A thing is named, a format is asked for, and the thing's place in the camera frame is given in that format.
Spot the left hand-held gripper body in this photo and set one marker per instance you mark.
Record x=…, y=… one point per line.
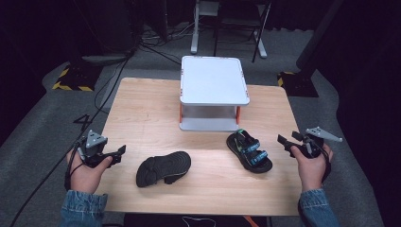
x=94, y=143

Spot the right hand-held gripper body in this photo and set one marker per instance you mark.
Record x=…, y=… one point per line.
x=317, y=138

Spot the plain black sandal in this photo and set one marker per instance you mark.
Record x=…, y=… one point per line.
x=164, y=167

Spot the white two-tier shoe rack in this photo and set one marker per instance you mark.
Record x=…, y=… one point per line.
x=212, y=80

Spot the person's right hand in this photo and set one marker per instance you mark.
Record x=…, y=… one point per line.
x=312, y=173

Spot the person's left hand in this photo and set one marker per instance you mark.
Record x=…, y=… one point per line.
x=83, y=178

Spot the stand base with striped tape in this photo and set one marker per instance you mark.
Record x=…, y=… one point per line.
x=298, y=85
x=77, y=78

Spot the person's dark clothing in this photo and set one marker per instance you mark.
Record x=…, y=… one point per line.
x=157, y=221

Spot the white desk leg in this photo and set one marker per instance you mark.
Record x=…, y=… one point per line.
x=261, y=45
x=195, y=28

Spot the black slanted stand pole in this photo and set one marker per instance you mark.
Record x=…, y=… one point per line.
x=318, y=34

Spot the black folding chair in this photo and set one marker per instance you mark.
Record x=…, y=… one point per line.
x=242, y=22

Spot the grey flat base plate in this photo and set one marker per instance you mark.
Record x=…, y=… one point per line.
x=105, y=58

